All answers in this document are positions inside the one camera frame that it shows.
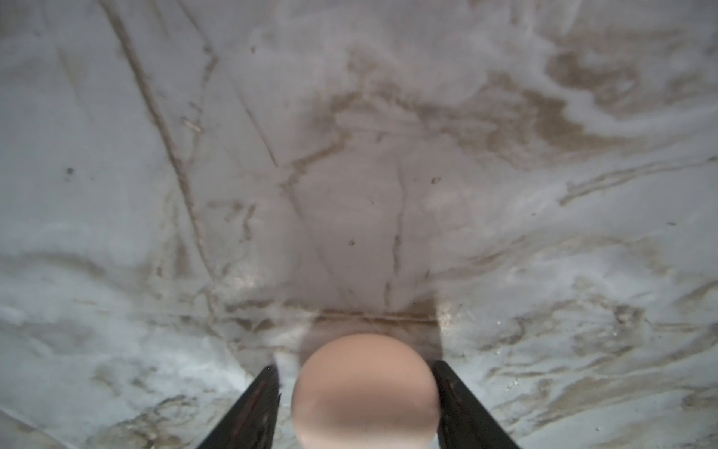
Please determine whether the pink earbud charging case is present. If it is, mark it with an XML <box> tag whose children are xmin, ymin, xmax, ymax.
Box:
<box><xmin>291</xmin><ymin>334</ymin><xmax>441</xmax><ymax>448</ymax></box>

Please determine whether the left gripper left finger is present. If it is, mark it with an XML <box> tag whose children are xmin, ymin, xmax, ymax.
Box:
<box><xmin>198</xmin><ymin>365</ymin><xmax>280</xmax><ymax>449</ymax></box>

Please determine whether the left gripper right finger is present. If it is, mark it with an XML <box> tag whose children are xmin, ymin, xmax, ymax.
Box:
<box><xmin>431</xmin><ymin>360</ymin><xmax>519</xmax><ymax>449</ymax></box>

